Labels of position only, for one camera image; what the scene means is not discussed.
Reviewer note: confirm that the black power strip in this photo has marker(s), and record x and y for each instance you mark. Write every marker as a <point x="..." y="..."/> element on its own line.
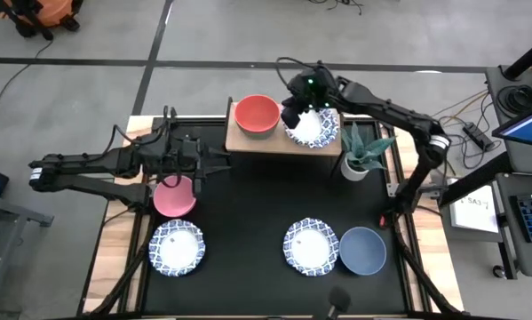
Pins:
<point x="478" y="135"/>

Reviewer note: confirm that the black table-level camera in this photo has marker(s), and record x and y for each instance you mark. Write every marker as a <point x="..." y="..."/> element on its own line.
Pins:
<point x="338" y="300"/>

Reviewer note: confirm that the grey metal stand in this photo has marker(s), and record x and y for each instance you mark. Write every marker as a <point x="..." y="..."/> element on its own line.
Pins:
<point x="21" y="215"/>

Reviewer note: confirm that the red stop button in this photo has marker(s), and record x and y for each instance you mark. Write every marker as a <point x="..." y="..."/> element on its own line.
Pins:
<point x="383" y="221"/>

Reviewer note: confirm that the white paper note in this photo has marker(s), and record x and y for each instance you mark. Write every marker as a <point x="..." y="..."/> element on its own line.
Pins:
<point x="474" y="218"/>

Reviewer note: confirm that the orange-red plastic bowl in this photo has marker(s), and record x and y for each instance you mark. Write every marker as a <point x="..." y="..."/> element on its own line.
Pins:
<point x="256" y="113"/>

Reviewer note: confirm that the black table mat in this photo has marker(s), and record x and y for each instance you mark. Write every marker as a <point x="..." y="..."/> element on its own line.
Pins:
<point x="256" y="200"/>

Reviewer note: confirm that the monitor with blue screen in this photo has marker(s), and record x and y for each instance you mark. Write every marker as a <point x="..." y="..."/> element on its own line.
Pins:
<point x="527" y="129"/>

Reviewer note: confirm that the blue patterned paper bowl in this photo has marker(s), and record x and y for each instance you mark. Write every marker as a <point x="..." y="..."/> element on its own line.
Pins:
<point x="177" y="249"/>
<point x="311" y="249"/>
<point x="312" y="131"/>

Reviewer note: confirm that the black slanted pole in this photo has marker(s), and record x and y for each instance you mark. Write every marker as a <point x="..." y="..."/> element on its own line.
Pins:
<point x="529" y="58"/>

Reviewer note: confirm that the pink plastic bowl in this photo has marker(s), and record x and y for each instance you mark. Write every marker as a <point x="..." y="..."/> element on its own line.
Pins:
<point x="172" y="200"/>

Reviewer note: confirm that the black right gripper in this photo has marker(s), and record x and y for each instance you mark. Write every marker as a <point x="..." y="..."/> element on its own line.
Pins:
<point x="312" y="91"/>

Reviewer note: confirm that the green plant in white pot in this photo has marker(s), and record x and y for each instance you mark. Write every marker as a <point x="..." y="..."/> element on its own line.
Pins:
<point x="354" y="171"/>

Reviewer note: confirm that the orange shop vacuum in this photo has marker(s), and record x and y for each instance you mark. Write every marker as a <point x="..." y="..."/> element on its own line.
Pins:
<point x="48" y="11"/>

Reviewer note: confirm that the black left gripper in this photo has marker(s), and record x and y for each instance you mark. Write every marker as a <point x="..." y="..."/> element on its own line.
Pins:
<point x="190" y="157"/>

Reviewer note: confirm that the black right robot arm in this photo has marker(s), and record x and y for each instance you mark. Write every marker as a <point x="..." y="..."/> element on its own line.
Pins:
<point x="381" y="106"/>

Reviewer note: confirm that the dark blue plastic bowl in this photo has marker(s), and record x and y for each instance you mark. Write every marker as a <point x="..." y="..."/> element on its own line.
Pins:
<point x="363" y="251"/>

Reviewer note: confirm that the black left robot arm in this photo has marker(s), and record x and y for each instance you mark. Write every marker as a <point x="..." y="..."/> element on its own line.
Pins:
<point x="92" y="162"/>

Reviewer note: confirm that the wooden shelf with black legs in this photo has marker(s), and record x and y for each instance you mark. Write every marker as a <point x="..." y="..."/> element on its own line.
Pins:
<point x="265" y="144"/>

